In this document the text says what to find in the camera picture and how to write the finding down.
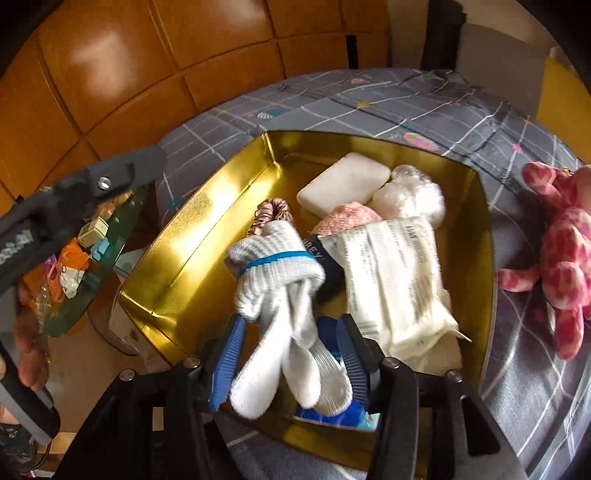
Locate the green glass tray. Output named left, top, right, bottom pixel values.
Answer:
left=18, top=185, right=148, bottom=337

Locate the pink knitted item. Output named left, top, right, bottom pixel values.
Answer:
left=310, top=200, right=384, bottom=236

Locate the pink giraffe plush toy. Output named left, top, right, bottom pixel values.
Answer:
left=498, top=161, right=591, bottom=361

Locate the blue packet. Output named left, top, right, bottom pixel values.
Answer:
left=293, top=316, right=384, bottom=432

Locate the grey headboard panel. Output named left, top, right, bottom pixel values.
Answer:
left=457, top=23, right=548, bottom=114

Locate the grey checked printed blanket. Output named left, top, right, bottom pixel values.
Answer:
left=154, top=68, right=591, bottom=480

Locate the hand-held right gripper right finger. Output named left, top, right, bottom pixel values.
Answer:
left=336, top=314, right=529, bottom=480

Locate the white foam sponge block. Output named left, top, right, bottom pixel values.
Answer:
left=295, top=152, right=393, bottom=219

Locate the gold metal tin box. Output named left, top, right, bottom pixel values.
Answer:
left=115, top=130, right=497, bottom=478

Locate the white printed packet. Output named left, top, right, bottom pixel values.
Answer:
left=321, top=216, right=462, bottom=370

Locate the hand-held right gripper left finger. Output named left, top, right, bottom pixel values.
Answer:
left=53, top=313, right=250, bottom=480

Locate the brown satin scrunchie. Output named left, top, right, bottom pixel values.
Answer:
left=245, top=198, right=291, bottom=238

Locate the white fluffy pompom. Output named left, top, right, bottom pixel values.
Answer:
left=372, top=164, right=448, bottom=229

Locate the person's left hand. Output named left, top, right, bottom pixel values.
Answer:
left=11, top=281, right=51, bottom=392

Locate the black sock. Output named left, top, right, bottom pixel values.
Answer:
left=305, top=233, right=345, bottom=301

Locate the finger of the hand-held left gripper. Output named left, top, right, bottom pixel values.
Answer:
left=99, top=147, right=168, bottom=199

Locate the pile of wrapped candies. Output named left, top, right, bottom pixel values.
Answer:
left=28, top=191, right=134, bottom=305

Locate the white knit sock pair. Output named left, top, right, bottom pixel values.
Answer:
left=224, top=222, right=354, bottom=420

